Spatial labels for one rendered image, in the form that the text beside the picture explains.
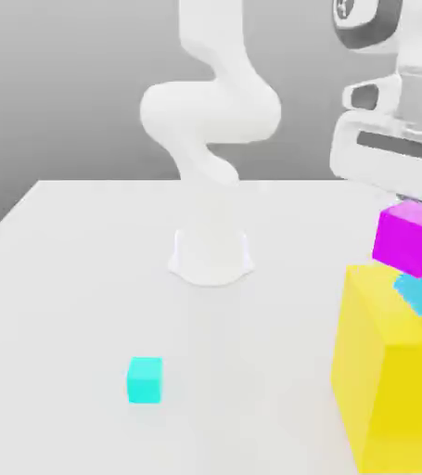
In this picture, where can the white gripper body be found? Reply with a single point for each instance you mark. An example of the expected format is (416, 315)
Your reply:
(347, 156)

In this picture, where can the small magenta cube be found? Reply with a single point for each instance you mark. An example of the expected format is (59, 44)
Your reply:
(403, 237)

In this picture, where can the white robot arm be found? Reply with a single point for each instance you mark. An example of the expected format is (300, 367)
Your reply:
(210, 111)

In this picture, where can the small cyan cube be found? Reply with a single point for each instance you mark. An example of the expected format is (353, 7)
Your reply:
(144, 382)

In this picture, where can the large yellow box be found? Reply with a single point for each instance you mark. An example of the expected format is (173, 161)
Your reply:
(399, 389)

